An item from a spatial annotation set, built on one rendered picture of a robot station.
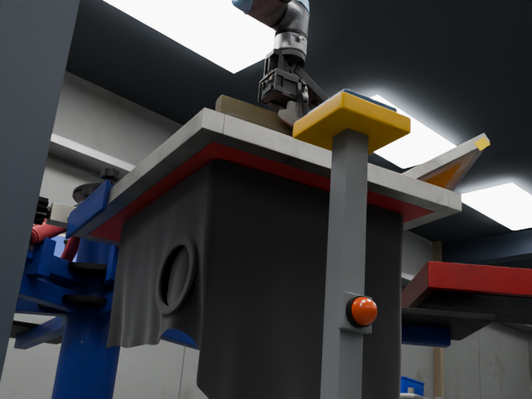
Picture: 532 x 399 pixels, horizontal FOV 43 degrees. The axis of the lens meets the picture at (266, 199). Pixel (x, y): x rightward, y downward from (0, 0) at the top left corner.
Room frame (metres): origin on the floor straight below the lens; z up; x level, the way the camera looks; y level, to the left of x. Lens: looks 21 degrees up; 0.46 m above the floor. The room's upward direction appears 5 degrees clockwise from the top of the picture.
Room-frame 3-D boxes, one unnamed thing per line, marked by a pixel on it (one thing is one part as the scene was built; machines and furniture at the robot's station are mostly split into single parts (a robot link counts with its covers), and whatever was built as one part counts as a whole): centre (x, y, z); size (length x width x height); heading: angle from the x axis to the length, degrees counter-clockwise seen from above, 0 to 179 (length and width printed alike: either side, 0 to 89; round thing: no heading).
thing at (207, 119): (1.49, 0.05, 0.97); 0.79 x 0.58 x 0.04; 29
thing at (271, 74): (1.31, -0.02, 1.23); 0.09 x 0.08 x 0.12; 119
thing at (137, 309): (1.35, 0.18, 0.77); 0.46 x 0.09 x 0.36; 29
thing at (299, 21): (1.31, -0.02, 1.39); 0.09 x 0.08 x 0.11; 129
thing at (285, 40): (1.31, -0.03, 1.31); 0.08 x 0.08 x 0.05
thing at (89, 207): (1.57, 0.41, 0.98); 0.30 x 0.05 x 0.07; 29
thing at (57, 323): (3.00, 0.89, 0.91); 1.34 x 0.41 x 0.08; 29
